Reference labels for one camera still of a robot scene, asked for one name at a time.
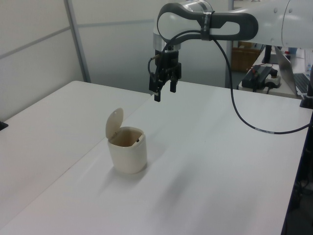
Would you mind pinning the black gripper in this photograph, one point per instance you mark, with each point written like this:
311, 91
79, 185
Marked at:
168, 62

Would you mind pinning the small white lidded trash can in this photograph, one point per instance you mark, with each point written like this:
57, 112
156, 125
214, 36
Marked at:
128, 154

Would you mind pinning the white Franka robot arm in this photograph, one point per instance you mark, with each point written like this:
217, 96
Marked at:
269, 24

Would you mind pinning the brown cardboard box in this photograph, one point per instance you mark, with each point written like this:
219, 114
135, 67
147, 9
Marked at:
242, 58

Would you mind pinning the black electronics box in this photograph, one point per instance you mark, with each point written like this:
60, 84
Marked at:
254, 76

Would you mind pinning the black monitor stand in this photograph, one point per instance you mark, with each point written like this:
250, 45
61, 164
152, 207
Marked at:
268, 54

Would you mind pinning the grey emergency stop button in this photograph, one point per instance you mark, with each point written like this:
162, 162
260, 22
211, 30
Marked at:
274, 79

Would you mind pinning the silver open laptop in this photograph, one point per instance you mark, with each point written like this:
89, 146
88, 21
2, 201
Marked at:
286, 71

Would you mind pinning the grey partition frame post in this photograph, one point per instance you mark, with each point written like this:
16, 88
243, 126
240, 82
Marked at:
78, 41

